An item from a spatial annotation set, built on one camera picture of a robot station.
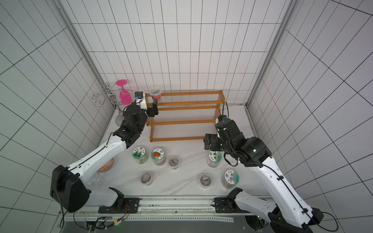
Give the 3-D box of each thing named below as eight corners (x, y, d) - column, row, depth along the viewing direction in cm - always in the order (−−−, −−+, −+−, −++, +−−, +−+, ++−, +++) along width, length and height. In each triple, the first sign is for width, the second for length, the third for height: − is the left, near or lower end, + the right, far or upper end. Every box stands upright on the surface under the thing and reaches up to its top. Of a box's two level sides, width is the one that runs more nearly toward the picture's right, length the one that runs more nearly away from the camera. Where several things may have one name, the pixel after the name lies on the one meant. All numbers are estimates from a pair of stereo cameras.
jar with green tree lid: (134, 164, 89) (130, 159, 83) (137, 152, 94) (133, 146, 88) (147, 164, 89) (144, 159, 83) (149, 152, 94) (147, 146, 88)
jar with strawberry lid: (152, 165, 88) (150, 160, 82) (154, 153, 93) (152, 147, 87) (165, 165, 88) (164, 160, 82) (167, 153, 93) (165, 147, 87)
